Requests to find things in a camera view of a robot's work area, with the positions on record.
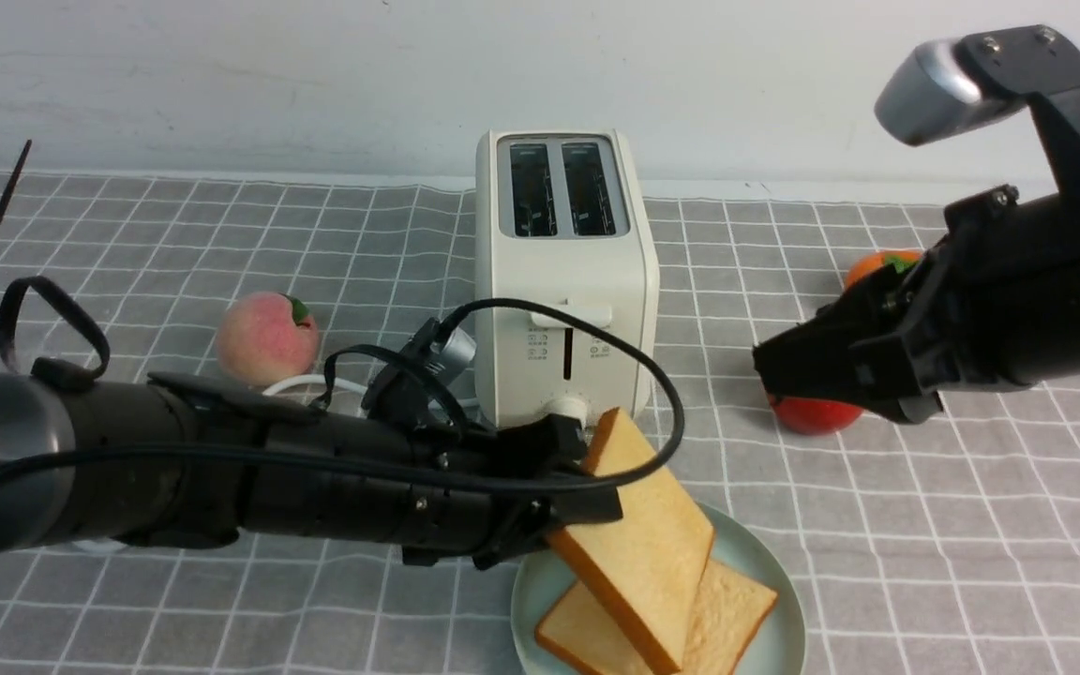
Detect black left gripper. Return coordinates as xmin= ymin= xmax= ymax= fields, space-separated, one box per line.
xmin=352 ymin=413 xmax=624 ymax=571

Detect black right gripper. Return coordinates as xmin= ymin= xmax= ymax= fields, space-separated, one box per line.
xmin=753 ymin=187 xmax=1080 ymax=424

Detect toast slice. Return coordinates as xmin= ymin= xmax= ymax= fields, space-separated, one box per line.
xmin=534 ymin=561 xmax=777 ymax=674
xmin=546 ymin=407 xmax=716 ymax=675

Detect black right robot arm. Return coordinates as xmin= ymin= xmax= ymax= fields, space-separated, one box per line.
xmin=753 ymin=25 xmax=1080 ymax=426

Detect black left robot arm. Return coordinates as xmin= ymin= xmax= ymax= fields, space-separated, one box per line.
xmin=0 ymin=372 xmax=624 ymax=569

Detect white toaster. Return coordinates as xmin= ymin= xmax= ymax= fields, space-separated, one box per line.
xmin=472 ymin=129 xmax=660 ymax=428

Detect red apple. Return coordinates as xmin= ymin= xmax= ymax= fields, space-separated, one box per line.
xmin=767 ymin=395 xmax=864 ymax=436

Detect orange persimmon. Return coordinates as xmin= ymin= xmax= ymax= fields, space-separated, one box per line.
xmin=843 ymin=249 xmax=924 ymax=291

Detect light green plate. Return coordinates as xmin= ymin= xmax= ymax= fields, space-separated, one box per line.
xmin=510 ymin=502 xmax=807 ymax=674

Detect grey checked tablecloth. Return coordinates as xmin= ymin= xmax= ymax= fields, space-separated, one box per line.
xmin=0 ymin=174 xmax=1080 ymax=674

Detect pink peach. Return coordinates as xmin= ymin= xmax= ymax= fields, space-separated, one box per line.
xmin=215 ymin=292 xmax=321 ymax=387

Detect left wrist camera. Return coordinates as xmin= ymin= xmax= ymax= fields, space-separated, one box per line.
xmin=361 ymin=319 xmax=476 ymax=428

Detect white power cable with plug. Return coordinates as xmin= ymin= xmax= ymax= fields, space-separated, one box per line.
xmin=259 ymin=373 xmax=482 ymax=413

